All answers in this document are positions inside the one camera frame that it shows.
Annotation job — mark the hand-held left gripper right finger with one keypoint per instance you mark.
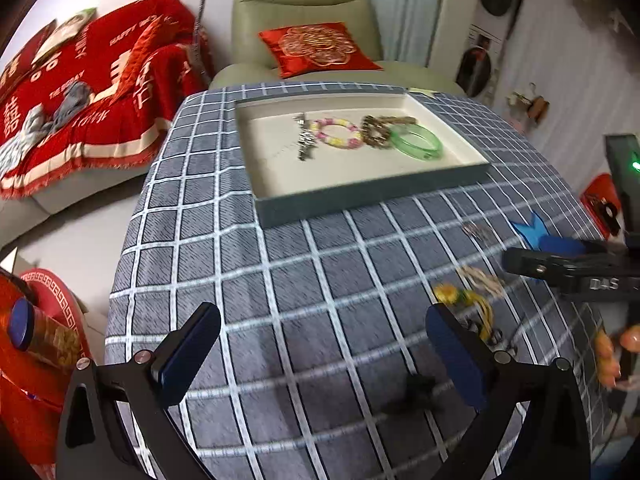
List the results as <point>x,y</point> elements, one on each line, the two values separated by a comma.
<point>457,355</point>

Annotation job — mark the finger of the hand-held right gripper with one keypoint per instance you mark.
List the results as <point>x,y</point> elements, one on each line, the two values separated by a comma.
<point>562,247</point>
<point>537,266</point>

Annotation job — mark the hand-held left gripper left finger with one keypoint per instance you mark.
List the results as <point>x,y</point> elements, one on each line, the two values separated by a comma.
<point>190,355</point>

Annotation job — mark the green translucent bangle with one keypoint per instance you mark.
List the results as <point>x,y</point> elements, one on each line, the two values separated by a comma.
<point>430,147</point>

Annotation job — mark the shallow grey cardboard box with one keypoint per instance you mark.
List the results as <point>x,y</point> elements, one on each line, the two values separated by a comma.
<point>280,170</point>

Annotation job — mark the silver star hair clip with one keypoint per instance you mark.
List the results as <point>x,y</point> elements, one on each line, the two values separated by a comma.
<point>307,142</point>

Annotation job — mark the person's right hand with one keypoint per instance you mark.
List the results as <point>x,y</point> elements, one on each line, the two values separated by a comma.
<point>607,355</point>

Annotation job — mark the blue star patch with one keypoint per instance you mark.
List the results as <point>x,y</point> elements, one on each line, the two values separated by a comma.
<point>530,232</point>

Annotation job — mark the black hair clip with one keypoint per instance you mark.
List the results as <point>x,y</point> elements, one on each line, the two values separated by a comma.
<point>419,390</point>

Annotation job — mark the red paper bag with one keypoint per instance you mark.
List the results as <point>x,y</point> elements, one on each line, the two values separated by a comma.
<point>597,192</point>

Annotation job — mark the grey checked tablecloth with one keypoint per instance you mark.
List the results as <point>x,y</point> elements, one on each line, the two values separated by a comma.
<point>250,285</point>

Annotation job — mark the jar with blue lid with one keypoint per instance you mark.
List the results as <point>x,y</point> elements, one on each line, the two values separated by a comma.
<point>45,340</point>

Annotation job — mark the round red side table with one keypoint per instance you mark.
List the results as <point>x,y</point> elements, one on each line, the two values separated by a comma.
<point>55,285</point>

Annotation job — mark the red gift bag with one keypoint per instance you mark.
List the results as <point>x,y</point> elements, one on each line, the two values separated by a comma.
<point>25,410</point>

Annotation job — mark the white washing machine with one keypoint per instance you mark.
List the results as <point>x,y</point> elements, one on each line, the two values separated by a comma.
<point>477,62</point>

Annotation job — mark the grey sofa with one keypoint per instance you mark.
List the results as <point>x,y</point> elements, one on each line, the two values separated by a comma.
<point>45,210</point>

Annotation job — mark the pale green paper slip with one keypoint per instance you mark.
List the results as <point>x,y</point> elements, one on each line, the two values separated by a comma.
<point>424,91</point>

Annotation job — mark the red printed sofa blanket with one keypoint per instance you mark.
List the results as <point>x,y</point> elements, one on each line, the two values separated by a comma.
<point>120,125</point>

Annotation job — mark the light blue blanket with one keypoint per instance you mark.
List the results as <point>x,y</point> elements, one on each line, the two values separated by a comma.
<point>20,140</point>

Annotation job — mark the grey garment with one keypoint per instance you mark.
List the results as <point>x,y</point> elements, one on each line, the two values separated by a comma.
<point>72,102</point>

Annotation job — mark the pale green curtain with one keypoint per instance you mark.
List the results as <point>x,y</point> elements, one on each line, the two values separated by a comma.
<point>400,10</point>

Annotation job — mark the red satin cushion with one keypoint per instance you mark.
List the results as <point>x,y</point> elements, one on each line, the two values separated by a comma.
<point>142,55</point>

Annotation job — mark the red embroidered cushion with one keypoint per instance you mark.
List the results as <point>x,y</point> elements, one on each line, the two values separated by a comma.
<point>320,50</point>

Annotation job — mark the gooseneck floor stand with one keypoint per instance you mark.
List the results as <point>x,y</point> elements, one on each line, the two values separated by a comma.
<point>202,25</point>

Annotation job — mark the red cushion with gold characters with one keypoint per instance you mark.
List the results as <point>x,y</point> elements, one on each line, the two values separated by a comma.
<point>25,55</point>

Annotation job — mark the photo printed cushion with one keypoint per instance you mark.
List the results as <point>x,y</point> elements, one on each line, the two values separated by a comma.
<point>65,32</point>

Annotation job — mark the green armchair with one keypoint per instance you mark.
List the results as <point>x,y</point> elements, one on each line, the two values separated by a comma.
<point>300,0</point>

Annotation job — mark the wall hanger with slippers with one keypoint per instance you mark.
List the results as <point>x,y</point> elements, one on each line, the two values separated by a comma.
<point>535,105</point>

